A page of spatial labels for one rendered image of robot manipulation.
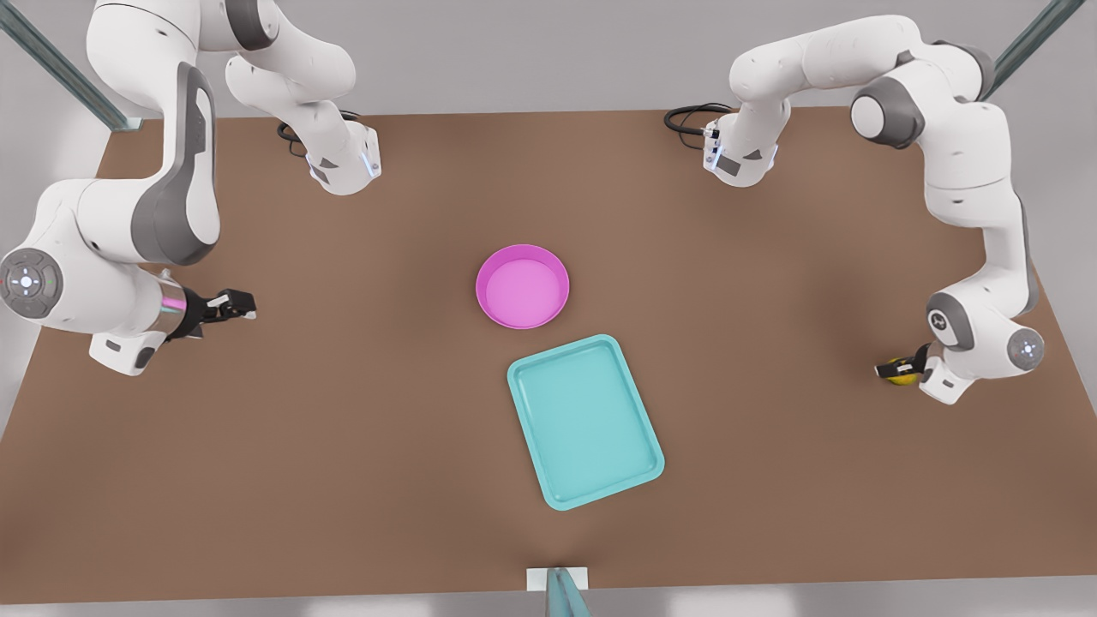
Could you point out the orange fruit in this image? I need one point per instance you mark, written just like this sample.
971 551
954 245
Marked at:
902 380

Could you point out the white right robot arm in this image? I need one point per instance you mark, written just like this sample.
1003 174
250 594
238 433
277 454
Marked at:
103 214

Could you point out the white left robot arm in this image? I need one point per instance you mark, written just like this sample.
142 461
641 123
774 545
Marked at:
968 154

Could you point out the pink round plate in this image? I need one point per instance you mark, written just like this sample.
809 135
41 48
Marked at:
523 289

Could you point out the teal rectangular tray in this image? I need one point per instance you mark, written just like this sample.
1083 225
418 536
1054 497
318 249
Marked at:
585 422

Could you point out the silver frame post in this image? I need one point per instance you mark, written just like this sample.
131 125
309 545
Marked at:
561 591
60 73
1028 38

